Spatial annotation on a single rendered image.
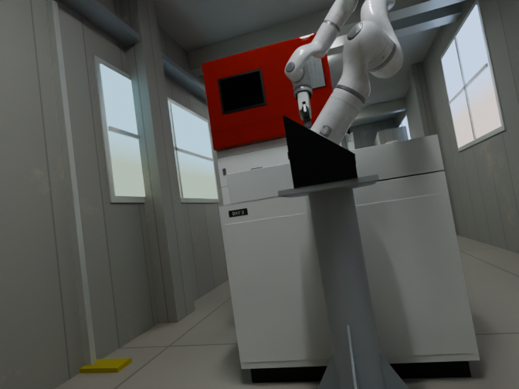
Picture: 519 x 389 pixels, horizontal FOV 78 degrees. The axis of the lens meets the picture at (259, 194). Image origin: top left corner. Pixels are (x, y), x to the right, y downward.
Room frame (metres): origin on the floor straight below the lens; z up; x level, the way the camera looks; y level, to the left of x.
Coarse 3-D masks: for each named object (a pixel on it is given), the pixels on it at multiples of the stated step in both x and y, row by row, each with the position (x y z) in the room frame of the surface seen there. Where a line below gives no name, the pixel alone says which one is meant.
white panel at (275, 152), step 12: (252, 144) 2.09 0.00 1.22; (264, 144) 2.07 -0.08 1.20; (276, 144) 2.05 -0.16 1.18; (228, 156) 2.14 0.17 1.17; (240, 156) 2.11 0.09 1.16; (252, 156) 2.09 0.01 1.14; (264, 156) 2.08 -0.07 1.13; (276, 156) 2.06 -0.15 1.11; (288, 156) 2.04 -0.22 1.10; (228, 168) 2.13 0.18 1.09; (240, 168) 2.11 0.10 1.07; (252, 168) 2.10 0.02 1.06; (228, 192) 2.14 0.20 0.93; (228, 204) 2.14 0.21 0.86
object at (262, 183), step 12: (264, 168) 1.44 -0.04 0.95; (276, 168) 1.43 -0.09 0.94; (288, 168) 1.42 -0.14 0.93; (228, 180) 1.48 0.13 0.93; (240, 180) 1.47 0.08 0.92; (252, 180) 1.46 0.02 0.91; (264, 180) 1.44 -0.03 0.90; (276, 180) 1.43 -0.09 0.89; (288, 180) 1.42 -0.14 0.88; (240, 192) 1.47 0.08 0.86; (252, 192) 1.46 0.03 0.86; (264, 192) 1.44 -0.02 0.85; (276, 192) 1.43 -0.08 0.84
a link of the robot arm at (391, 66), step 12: (372, 0) 1.17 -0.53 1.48; (384, 0) 1.17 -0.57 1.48; (372, 12) 1.14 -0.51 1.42; (384, 12) 1.14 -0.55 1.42; (384, 24) 1.14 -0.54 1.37; (396, 48) 1.09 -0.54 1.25; (396, 60) 1.09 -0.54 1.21; (372, 72) 1.14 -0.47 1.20; (384, 72) 1.12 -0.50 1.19; (396, 72) 1.13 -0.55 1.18
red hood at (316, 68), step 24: (264, 48) 2.00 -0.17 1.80; (288, 48) 1.97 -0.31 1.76; (216, 72) 2.08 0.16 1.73; (240, 72) 2.04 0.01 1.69; (264, 72) 2.01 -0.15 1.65; (312, 72) 1.94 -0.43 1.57; (216, 96) 2.08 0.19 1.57; (240, 96) 2.04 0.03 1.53; (264, 96) 2.01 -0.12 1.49; (288, 96) 1.98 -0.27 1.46; (312, 96) 1.94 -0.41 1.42; (216, 120) 2.09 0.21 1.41; (240, 120) 2.05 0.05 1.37; (264, 120) 2.02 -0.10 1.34; (312, 120) 1.95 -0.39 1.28; (216, 144) 2.09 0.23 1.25; (240, 144) 2.06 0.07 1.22
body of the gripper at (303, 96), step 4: (300, 92) 1.42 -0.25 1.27; (304, 92) 1.42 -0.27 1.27; (308, 92) 1.43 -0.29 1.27; (296, 96) 1.46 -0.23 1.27; (300, 96) 1.41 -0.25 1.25; (304, 96) 1.41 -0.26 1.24; (308, 96) 1.43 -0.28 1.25; (300, 100) 1.41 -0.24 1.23; (304, 100) 1.40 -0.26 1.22; (308, 100) 1.41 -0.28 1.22; (300, 104) 1.40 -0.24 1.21; (308, 104) 1.40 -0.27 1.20; (300, 108) 1.40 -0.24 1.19; (308, 108) 1.40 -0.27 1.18; (300, 112) 1.42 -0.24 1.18; (300, 116) 1.44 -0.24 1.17
